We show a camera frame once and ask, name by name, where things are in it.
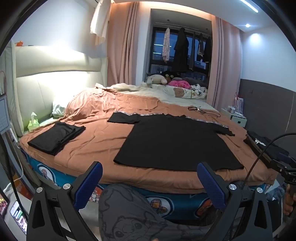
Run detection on pink fluffy cloth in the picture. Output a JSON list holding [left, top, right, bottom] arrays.
[[168, 79, 190, 88]]

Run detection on folded black clothes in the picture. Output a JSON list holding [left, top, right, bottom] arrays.
[[28, 122, 86, 156]]

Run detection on dark framed window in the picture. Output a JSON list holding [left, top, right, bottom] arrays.
[[148, 25, 213, 80]]

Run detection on smartphone with lit screen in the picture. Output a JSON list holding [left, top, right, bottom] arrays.
[[9, 200, 28, 234]]

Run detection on blue cartoon bed sheet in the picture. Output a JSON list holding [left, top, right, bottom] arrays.
[[21, 148, 278, 220]]

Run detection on grey louvred cabinet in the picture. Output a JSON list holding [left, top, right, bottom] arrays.
[[0, 93, 12, 132]]

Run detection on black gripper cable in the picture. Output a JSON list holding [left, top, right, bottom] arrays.
[[244, 133, 296, 186]]

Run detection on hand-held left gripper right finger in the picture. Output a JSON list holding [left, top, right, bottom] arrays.
[[196, 161, 273, 241]]

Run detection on black hanging coat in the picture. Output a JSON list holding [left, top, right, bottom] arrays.
[[173, 28, 189, 72]]

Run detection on floral hanging garment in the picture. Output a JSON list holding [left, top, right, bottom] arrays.
[[162, 27, 171, 62]]

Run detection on white pillow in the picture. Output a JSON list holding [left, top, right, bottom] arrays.
[[52, 101, 70, 117]]

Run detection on person's right hand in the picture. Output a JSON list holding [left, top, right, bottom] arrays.
[[283, 185, 296, 217]]

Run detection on teddy bear print pillow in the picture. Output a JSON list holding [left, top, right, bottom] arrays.
[[151, 83, 208, 99]]

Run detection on white nightstand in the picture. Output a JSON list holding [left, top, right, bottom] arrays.
[[221, 108, 248, 127]]

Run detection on cream quilt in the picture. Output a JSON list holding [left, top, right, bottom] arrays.
[[95, 83, 215, 109]]

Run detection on orange blanket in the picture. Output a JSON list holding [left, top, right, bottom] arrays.
[[19, 89, 281, 188]]

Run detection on tablet with lit screen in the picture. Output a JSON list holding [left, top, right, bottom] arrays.
[[0, 190, 10, 216]]

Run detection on white power strip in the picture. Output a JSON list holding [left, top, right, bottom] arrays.
[[9, 130, 19, 145]]

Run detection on pile of dark folded clothes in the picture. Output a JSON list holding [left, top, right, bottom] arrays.
[[244, 130, 289, 167]]

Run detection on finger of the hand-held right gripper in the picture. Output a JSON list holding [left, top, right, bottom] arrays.
[[269, 159, 288, 173], [277, 152, 290, 163]]

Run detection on pink curtain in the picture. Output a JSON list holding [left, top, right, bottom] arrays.
[[106, 1, 153, 87], [206, 16, 243, 109]]

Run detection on dark hanging clothes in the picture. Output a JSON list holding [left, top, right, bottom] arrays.
[[198, 34, 212, 63]]

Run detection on thin black cable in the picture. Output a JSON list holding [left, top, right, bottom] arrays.
[[188, 106, 220, 118]]

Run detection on white hanging garment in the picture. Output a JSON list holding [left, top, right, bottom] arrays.
[[90, 0, 111, 44]]

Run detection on dark brown plush toy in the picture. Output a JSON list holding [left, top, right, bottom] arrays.
[[162, 71, 183, 81]]

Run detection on ceiling light strip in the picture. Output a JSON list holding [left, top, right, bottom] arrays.
[[239, 0, 259, 13]]

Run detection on white padded headboard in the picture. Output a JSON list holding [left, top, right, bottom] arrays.
[[5, 44, 108, 137]]

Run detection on beige plush toy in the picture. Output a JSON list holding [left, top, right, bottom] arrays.
[[146, 74, 167, 85]]

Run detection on black t-shirt with patterned trim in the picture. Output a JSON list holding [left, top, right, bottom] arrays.
[[107, 112, 245, 171]]

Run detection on green tissue pack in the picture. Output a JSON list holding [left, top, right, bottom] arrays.
[[27, 112, 40, 132]]

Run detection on pale green bed sheet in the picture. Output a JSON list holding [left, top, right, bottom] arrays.
[[23, 116, 67, 137]]

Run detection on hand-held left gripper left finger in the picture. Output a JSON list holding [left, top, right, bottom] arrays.
[[26, 161, 103, 241]]

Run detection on white charging cable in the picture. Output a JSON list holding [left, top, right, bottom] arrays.
[[3, 160, 23, 193]]

